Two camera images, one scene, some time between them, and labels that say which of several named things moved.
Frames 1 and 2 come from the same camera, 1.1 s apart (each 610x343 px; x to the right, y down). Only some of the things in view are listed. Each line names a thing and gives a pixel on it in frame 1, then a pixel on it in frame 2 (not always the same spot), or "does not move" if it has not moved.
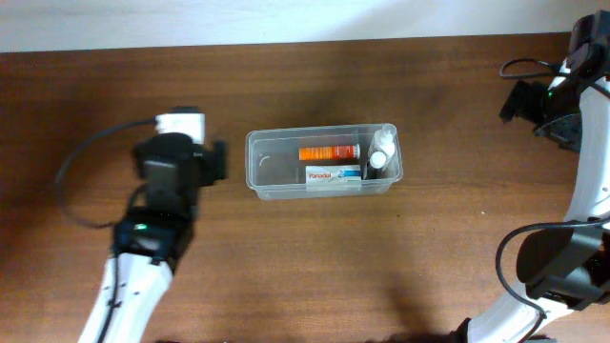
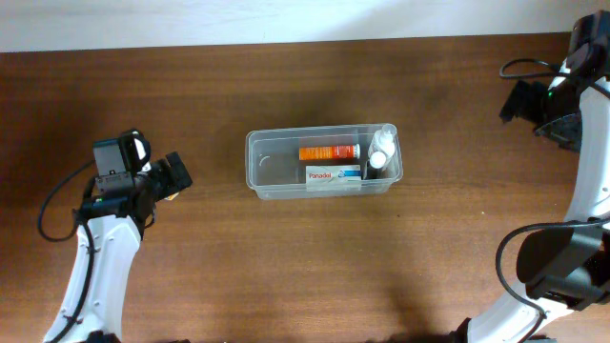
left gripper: (218, 162) -> (171, 183)
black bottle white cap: (377, 160) does not move
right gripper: (568, 137) does not move
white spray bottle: (383, 140) does not move
